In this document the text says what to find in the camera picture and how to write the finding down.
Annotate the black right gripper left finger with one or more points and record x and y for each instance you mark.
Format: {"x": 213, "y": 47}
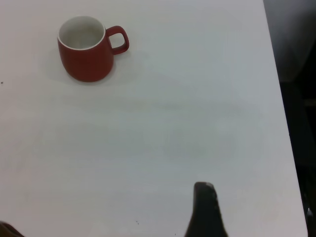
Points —
{"x": 6, "y": 230}

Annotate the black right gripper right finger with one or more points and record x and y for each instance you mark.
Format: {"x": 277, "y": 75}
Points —
{"x": 206, "y": 217}

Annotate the red ceramic cup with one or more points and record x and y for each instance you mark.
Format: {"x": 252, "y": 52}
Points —
{"x": 86, "y": 64}

